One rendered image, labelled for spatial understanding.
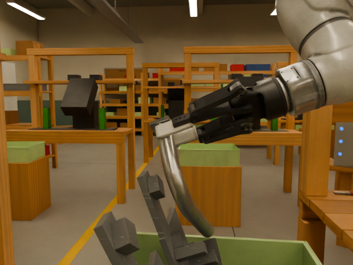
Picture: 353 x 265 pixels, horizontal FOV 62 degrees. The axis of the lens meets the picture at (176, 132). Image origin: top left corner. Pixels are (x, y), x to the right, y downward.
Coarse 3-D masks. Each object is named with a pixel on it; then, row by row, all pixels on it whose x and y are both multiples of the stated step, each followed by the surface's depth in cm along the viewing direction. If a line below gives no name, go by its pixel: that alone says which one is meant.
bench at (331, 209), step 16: (304, 208) 130; (320, 208) 110; (336, 208) 110; (352, 208) 110; (304, 224) 126; (320, 224) 125; (336, 224) 96; (352, 224) 96; (304, 240) 127; (320, 240) 126; (352, 240) 86; (320, 256) 127
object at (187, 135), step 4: (192, 128) 57; (180, 132) 58; (184, 132) 57; (188, 132) 57; (192, 132) 57; (196, 132) 56; (176, 136) 57; (180, 136) 57; (184, 136) 57; (188, 136) 56; (192, 136) 56; (196, 136) 56; (176, 140) 57; (180, 140) 57; (184, 140) 56; (188, 140) 56; (176, 144) 56; (180, 144) 57
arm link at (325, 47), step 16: (320, 32) 51; (336, 32) 50; (352, 32) 49; (304, 48) 54; (320, 48) 50; (336, 48) 48; (352, 48) 47; (320, 64) 49; (336, 64) 47; (352, 64) 47; (336, 80) 48; (352, 80) 47; (336, 96) 49; (352, 96) 49
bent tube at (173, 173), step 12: (156, 120) 56; (168, 120) 56; (168, 144) 53; (168, 156) 52; (168, 168) 51; (180, 168) 52; (168, 180) 51; (180, 180) 50; (180, 192) 50; (180, 204) 51; (192, 204) 52; (192, 216) 53; (204, 216) 60; (204, 228) 60
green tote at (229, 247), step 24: (144, 240) 72; (192, 240) 70; (216, 240) 69; (240, 240) 69; (264, 240) 68; (288, 240) 68; (144, 264) 72; (240, 264) 69; (264, 264) 69; (288, 264) 68; (312, 264) 61
